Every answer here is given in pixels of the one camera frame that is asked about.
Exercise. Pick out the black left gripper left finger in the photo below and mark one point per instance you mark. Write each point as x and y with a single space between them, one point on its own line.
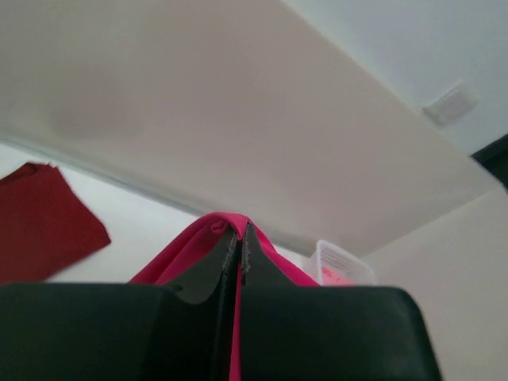
77 331

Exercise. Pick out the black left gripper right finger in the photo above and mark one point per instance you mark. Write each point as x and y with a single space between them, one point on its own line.
292 332

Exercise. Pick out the white plastic basket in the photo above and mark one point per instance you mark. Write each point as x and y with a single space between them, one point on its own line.
344 262

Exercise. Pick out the light pink t shirt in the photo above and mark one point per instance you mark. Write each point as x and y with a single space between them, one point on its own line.
332 278

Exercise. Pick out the white wall switch plate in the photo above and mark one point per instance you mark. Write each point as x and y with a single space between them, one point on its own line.
452 105

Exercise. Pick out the magenta t shirt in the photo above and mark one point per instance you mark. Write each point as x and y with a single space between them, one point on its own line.
186 254

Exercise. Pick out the dark red folded t shirt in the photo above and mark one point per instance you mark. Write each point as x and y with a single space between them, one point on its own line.
45 227

